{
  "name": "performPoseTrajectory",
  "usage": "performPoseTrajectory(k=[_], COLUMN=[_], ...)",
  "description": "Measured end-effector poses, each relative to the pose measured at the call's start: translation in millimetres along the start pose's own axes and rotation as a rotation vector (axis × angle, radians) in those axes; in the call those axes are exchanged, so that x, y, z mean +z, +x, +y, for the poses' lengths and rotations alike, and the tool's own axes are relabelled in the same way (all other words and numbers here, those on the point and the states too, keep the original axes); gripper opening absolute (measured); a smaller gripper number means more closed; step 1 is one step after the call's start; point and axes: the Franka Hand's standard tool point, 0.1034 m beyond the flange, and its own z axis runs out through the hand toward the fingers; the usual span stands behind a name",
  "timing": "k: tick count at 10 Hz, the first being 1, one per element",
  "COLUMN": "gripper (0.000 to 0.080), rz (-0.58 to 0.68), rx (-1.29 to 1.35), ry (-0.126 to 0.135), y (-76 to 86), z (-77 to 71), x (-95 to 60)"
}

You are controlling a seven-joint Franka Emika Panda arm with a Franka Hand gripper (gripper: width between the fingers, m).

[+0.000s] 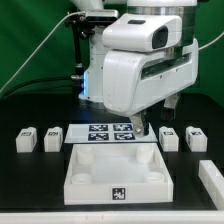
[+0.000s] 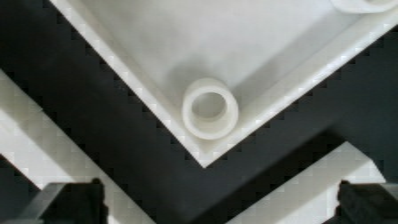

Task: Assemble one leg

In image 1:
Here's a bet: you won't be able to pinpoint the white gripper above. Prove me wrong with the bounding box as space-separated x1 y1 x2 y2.
102 39 198 137

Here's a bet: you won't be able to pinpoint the white square tabletop tray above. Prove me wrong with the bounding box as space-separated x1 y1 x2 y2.
64 143 174 205

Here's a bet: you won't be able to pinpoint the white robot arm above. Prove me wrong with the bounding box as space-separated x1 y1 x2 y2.
71 0 199 137

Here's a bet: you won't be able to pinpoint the white fiducial marker sheet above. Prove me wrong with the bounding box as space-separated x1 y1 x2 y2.
65 123 157 144

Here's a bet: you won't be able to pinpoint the black base cables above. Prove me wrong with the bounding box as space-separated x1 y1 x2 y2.
0 77 84 100

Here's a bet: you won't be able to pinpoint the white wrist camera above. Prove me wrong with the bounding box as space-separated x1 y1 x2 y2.
102 13 182 52

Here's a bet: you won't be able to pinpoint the black camera on stand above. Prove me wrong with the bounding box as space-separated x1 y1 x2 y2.
64 9 119 82

